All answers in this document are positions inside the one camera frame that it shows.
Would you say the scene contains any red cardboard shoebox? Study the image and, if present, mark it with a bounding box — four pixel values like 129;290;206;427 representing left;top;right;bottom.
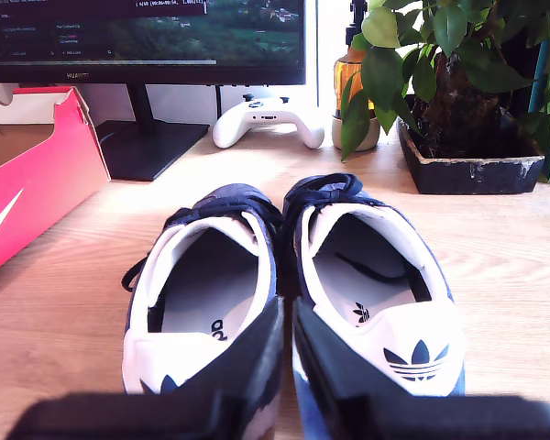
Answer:
0;84;112;281

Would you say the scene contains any white game controller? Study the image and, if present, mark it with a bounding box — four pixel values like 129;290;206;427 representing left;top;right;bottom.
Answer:
212;93;325;150

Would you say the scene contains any amber pump bottle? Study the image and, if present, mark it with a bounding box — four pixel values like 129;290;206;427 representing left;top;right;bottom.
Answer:
333;0;377;118

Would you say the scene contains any green leafy house plant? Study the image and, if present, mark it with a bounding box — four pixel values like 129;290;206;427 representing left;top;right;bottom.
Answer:
340;0;550;184

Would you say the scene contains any cream round holder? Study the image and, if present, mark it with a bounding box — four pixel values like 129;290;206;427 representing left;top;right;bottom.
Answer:
331;113;380;152

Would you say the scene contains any black rectangular planter tray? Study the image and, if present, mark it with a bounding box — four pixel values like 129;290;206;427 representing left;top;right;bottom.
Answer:
396;93;546;196

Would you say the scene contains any blue suede sneaker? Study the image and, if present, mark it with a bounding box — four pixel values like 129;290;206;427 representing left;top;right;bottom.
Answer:
121;182;286;398
281;172;468;440

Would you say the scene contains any black Huawei computer monitor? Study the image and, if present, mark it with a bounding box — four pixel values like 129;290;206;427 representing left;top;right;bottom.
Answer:
0;0;307;183

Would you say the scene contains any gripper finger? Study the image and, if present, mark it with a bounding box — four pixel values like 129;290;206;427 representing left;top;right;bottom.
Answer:
173;296;286;440
294;297;423;440

